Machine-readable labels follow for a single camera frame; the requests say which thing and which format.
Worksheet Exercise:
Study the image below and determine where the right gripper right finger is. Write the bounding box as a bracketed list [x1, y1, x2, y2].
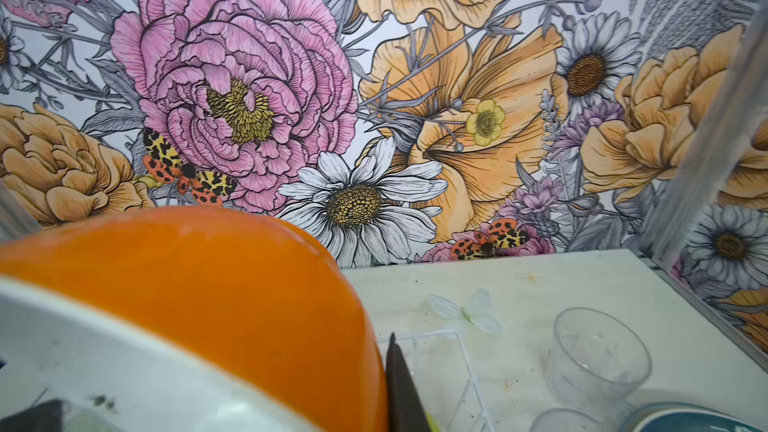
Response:
[385, 333, 431, 432]

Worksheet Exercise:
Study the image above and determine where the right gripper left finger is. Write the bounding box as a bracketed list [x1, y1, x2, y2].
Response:
[0, 400, 64, 432]

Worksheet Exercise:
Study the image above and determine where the clear glass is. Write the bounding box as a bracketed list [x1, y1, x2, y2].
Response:
[544, 307, 653, 417]
[529, 408, 605, 432]

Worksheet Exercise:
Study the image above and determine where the orange bowl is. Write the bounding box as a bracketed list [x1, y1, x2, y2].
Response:
[1, 207, 390, 431]

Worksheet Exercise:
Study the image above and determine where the pink wooden plate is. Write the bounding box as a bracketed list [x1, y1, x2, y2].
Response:
[619, 402, 763, 432]

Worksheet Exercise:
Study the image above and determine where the white wire dish rack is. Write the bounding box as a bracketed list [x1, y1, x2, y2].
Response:
[395, 329, 495, 432]

